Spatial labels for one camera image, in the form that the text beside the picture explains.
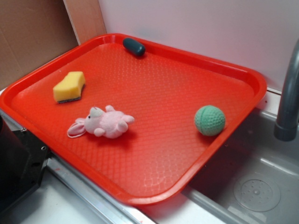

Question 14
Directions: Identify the dark grey capsule object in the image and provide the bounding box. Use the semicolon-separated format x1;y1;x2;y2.
122;38;146;56

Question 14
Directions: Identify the brown cardboard panel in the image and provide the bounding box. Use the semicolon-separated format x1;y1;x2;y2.
0;0;106;89

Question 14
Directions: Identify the pink plush bunny toy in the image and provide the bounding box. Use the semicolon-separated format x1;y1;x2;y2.
67;105;135;139

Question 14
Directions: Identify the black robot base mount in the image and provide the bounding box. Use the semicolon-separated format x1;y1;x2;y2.
0;118;50;215

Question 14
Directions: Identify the red plastic tray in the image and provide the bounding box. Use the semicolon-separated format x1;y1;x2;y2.
0;34;267;205

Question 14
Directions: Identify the grey plastic sink basin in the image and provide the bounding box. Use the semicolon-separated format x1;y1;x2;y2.
140;107;299;224

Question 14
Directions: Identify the yellow kitchen sponge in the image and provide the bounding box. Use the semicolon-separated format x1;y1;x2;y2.
53;71;85;103

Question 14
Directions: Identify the green textured ball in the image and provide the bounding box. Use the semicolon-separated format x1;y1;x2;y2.
194;105;226;136

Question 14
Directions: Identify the grey sink faucet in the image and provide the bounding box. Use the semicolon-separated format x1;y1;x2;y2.
274;42;299;141

